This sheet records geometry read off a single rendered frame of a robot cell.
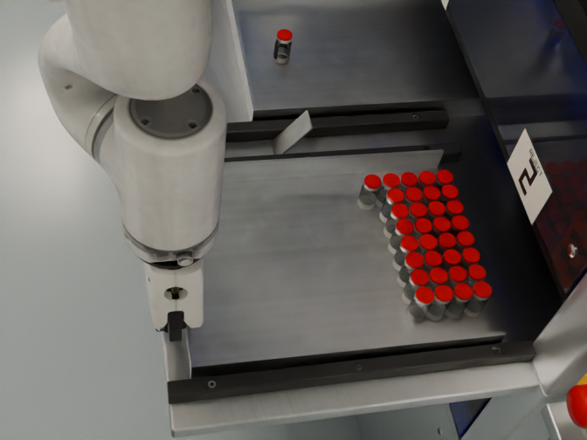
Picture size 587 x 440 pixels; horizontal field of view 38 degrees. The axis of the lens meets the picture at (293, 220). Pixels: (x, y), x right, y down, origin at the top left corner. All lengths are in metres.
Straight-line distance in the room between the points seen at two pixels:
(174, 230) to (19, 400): 1.23
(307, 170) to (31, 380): 1.01
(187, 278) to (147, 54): 0.28
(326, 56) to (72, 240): 1.03
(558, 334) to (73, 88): 0.54
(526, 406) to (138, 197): 0.54
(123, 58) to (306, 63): 0.69
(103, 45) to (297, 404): 0.50
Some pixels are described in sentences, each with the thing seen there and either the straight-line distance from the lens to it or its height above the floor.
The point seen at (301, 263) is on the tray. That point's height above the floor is 0.88.
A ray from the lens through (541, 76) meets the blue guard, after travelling 0.92.
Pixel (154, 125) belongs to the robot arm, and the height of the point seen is 1.24.
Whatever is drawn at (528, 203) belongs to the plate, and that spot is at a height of 1.00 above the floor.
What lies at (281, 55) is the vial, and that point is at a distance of 1.17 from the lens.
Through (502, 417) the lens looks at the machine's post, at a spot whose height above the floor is 0.76.
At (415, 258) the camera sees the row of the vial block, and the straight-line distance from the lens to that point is 0.96.
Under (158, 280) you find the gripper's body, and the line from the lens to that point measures 0.75.
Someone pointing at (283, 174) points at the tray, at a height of 0.89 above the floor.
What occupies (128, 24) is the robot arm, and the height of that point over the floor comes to 1.37.
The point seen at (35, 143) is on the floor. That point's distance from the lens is 2.25.
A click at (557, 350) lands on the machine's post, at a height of 0.94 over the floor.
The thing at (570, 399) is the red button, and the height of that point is 1.00.
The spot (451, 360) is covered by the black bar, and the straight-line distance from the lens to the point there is 0.94.
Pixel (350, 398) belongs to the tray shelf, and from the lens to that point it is 0.92.
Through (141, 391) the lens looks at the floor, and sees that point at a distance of 1.87.
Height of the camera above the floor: 1.71
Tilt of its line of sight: 54 degrees down
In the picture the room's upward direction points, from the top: 11 degrees clockwise
